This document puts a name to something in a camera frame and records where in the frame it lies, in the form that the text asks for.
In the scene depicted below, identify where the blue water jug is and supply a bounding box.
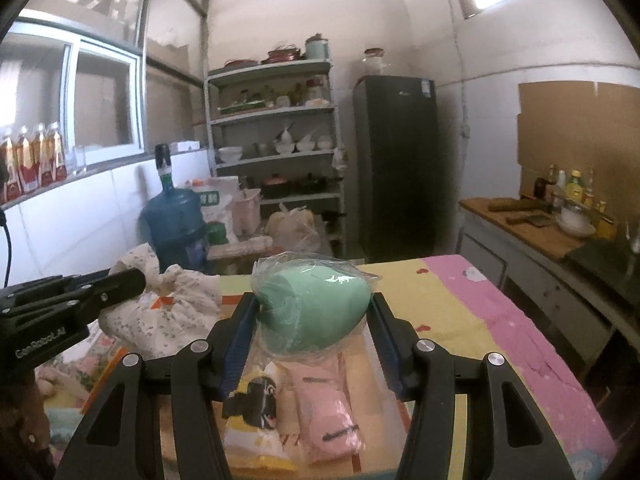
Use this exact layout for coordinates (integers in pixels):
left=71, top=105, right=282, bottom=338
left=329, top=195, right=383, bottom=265
left=139, top=187, right=208, bottom=271

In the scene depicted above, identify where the row of condiment bottles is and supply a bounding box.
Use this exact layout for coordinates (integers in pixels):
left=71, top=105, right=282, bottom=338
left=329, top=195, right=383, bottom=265
left=532, top=162, right=618, bottom=241

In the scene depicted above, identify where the clear plastic bag of food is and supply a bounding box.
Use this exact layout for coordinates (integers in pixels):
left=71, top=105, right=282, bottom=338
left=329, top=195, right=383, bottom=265
left=265, top=202, right=323, bottom=256

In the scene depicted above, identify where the white sack with green label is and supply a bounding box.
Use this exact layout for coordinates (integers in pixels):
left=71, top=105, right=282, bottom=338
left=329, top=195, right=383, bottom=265
left=192, top=176, right=241, bottom=241

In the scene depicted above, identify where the red pot with lid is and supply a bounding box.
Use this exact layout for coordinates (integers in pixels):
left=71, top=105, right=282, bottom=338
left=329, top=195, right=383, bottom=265
left=266, top=46, right=303, bottom=63

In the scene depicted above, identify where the yellow penguin toy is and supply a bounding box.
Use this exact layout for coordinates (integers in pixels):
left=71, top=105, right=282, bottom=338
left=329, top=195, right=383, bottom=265
left=222, top=362, right=296, bottom=471

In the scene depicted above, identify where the green soft item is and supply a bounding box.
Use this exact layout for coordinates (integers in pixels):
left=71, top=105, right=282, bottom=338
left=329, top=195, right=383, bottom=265
left=250, top=250, right=381, bottom=361

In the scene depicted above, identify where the metal kettle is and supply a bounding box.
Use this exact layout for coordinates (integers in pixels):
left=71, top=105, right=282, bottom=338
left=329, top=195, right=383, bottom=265
left=620, top=220, right=640, bottom=256

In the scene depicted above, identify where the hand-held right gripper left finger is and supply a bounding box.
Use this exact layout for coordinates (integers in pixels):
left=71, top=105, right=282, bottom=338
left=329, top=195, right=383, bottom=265
left=52, top=291, right=258, bottom=480

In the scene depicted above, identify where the white floral cloth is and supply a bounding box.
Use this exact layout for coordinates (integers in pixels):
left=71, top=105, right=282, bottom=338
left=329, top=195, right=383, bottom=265
left=97, top=242, right=223, bottom=361

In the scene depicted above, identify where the black water pump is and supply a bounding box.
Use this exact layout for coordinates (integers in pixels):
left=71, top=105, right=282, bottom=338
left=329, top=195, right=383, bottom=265
left=154, top=143, right=175, bottom=191

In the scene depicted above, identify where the pink bucket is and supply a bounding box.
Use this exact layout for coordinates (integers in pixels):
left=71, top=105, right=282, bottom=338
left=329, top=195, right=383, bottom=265
left=231, top=189, right=262, bottom=235

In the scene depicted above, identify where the black induction cooker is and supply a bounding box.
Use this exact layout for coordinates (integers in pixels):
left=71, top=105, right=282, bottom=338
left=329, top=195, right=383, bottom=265
left=565, top=237, right=640, bottom=301

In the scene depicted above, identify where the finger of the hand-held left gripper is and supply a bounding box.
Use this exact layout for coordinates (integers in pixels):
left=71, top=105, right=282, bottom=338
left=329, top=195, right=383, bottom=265
left=10, top=290, right=144, bottom=327
left=7, top=266, right=150, bottom=304

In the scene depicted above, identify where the white metal shelf unit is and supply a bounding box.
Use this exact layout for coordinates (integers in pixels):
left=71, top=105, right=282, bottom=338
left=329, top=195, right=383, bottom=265
left=204, top=59, right=348, bottom=256

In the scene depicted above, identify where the pink sock pack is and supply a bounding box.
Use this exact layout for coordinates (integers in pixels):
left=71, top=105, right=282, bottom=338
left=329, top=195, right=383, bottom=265
left=290, top=355, right=366, bottom=456

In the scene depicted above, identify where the teal enamel jar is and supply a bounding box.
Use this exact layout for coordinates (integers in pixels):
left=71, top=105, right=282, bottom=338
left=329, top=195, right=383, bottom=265
left=305, top=35, right=331, bottom=61

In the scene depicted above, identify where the black frying pan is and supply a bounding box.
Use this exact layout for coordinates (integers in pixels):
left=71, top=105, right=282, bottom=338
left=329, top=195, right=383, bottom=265
left=290, top=174, right=346, bottom=196

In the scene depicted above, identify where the wooden rolling pin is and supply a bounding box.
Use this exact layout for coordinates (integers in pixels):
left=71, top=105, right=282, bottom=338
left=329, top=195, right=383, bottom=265
left=487, top=198, right=531, bottom=212

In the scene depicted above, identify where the glass jar with red lid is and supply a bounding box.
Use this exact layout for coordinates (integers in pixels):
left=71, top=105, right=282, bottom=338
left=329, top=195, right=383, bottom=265
left=362, top=47, right=391, bottom=77

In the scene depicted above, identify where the sliding window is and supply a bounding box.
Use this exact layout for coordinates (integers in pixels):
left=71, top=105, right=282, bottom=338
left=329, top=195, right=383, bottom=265
left=0, top=17, right=148, bottom=161

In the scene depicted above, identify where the dark fridge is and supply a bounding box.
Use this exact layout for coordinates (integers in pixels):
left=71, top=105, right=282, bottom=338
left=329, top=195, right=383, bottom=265
left=352, top=75, right=440, bottom=263

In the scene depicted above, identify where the black pot with pink lid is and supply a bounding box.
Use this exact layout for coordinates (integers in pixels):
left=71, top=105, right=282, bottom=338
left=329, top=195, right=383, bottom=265
left=261, top=174, right=291, bottom=198

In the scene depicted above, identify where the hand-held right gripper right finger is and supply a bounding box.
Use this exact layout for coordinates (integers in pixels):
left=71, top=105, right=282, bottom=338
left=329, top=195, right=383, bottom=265
left=366, top=291, right=576, bottom=480

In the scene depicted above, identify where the white bowl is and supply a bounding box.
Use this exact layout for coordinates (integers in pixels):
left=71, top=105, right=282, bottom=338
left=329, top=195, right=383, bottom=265
left=557, top=205, right=598, bottom=238

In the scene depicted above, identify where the floral packet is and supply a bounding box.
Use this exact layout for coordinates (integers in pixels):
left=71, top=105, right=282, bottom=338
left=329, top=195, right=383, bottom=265
left=47, top=327, right=133, bottom=411

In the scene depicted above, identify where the cardboard wall sheet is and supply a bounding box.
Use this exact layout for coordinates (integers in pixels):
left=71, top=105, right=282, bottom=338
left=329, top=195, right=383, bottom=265
left=517, top=81, right=598, bottom=201
left=595, top=82, right=640, bottom=213

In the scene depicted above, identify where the cleaver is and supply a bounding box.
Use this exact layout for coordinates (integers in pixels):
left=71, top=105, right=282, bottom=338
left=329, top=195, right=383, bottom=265
left=505, top=212, right=551, bottom=228

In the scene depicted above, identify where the black cable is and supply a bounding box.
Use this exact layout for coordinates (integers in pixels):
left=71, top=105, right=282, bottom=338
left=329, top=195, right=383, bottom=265
left=0, top=207, right=15, bottom=286

